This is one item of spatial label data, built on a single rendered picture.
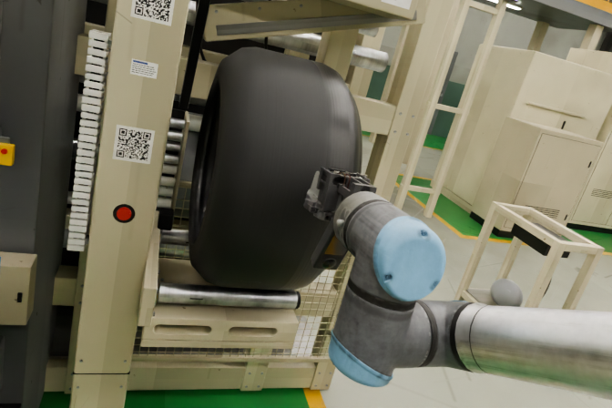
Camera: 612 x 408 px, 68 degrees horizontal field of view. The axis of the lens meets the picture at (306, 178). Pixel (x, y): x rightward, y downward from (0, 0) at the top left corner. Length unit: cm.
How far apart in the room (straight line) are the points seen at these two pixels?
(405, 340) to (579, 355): 19
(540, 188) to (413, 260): 497
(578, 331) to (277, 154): 55
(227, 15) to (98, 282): 78
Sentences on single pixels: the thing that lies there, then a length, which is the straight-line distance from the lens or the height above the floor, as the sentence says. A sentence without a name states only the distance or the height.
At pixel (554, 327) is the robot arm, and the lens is 57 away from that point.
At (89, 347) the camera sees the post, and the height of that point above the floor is 70.
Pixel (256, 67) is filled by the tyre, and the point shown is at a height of 143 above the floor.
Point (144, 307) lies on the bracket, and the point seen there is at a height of 90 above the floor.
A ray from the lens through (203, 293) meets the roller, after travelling 109.
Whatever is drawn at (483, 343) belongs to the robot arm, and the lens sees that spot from 62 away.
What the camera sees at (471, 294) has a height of 13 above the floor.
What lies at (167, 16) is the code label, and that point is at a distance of 97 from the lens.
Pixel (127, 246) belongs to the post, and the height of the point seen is 98.
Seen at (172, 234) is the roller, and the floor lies 91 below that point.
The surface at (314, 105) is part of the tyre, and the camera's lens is 92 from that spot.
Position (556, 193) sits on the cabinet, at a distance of 568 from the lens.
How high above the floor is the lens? 151
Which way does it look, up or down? 17 degrees down
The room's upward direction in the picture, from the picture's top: 15 degrees clockwise
